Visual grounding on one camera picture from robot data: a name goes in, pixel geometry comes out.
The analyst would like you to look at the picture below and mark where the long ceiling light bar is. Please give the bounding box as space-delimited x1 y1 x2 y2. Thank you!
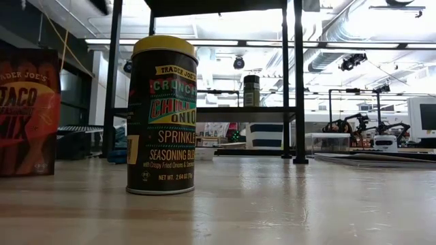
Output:
84 38 436 49

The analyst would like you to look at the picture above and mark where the white navy striped box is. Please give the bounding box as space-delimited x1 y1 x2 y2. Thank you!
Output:
245 122 284 150

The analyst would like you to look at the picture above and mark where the dark wooden black-framed shelf unit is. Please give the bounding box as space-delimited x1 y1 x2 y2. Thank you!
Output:
102 0 309 165

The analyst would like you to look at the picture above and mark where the black gantry frame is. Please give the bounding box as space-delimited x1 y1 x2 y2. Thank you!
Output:
328 87 383 135

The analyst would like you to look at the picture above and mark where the blue bag clip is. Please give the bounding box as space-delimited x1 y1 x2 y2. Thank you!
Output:
107 149 129 165

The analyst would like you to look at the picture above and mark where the black mesh basket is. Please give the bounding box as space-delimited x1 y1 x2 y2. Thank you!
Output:
56 125 116 161

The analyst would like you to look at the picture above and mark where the black ceiling spotlight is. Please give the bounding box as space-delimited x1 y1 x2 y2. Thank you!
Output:
339 53 368 71

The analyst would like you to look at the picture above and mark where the yellow lid seasoning can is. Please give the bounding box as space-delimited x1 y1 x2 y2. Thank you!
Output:
125 35 199 196

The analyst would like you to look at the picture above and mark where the orange taco seasoning packet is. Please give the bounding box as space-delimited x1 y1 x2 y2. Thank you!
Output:
0 47 61 178

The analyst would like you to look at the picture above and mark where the clear plastic box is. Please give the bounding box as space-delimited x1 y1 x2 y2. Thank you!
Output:
305 132 351 156

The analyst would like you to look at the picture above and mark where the hanging yellow cord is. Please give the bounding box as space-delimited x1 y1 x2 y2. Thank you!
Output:
37 0 96 79

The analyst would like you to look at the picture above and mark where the dark lid green spice jar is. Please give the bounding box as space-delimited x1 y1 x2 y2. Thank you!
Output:
243 74 261 108

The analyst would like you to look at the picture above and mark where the white monitor cabinet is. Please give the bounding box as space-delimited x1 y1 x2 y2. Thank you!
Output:
407 97 436 149

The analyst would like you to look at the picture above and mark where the small white machine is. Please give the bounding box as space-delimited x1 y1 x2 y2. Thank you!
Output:
373 135 399 153

